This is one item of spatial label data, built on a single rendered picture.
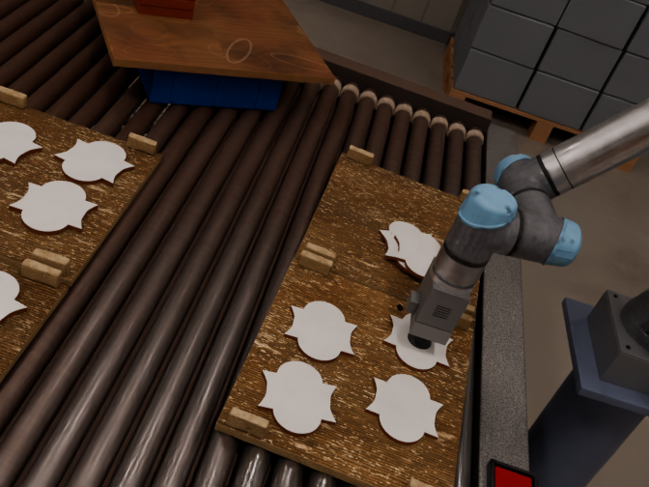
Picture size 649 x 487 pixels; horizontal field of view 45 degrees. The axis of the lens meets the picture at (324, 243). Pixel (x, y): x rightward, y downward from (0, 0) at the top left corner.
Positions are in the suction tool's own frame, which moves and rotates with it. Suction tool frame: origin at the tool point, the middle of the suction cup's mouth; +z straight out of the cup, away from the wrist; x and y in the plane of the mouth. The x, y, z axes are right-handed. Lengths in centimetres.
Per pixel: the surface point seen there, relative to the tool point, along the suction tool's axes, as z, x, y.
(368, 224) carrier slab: 0.4, -11.9, -29.4
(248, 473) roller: 2.1, -22.0, 34.1
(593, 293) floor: 94, 106, -171
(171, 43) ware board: -10, -63, -56
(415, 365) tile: -0.5, -0.3, 6.4
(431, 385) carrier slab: 0.3, 2.8, 8.7
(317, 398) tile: -0.5, -15.2, 19.7
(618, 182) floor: 94, 136, -280
